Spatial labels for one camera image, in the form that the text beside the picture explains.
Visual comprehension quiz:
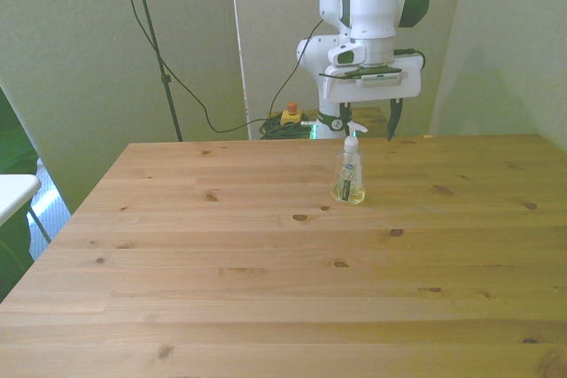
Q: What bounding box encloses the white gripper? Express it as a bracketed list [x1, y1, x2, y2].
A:
[321, 54, 423, 143]

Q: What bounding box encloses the clear sanitizer pump bottle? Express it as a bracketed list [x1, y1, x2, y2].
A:
[330, 120, 369, 206]

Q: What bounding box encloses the yellow emergency stop button box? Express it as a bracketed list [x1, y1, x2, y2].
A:
[281, 102, 308, 127]

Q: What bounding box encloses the white side table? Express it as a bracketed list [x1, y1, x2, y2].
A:
[0, 174, 52, 245]

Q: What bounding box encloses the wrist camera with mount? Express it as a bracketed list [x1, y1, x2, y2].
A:
[319, 43, 427, 87]

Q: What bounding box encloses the coiled dark cable bundle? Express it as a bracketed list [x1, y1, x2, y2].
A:
[259, 118, 316, 141]

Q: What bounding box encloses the black cable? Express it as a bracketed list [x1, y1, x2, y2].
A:
[110, 0, 327, 134]

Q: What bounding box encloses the black camera stand pole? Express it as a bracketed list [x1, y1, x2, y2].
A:
[125, 0, 184, 143]

